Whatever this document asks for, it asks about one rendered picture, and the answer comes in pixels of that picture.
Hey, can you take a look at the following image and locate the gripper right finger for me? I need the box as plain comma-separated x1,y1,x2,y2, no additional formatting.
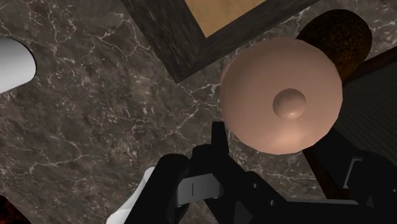
310,129,397,224

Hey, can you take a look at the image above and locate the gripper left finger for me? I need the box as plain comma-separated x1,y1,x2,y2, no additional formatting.
123,120,288,224

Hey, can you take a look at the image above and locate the white curved object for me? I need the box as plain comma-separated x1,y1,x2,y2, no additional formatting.
106,167,156,224

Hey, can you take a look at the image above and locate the peach round lid with knob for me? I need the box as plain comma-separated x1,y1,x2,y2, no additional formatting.
219,37,344,155

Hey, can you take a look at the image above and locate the dark marbled box, wooden inside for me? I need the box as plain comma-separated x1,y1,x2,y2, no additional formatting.
120,0,321,84

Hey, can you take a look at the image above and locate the dark brown speckled cylinder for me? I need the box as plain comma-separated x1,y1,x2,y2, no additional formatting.
296,8,373,82

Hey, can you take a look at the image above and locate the white rounded cylinder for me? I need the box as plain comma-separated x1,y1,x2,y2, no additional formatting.
0,37,38,94

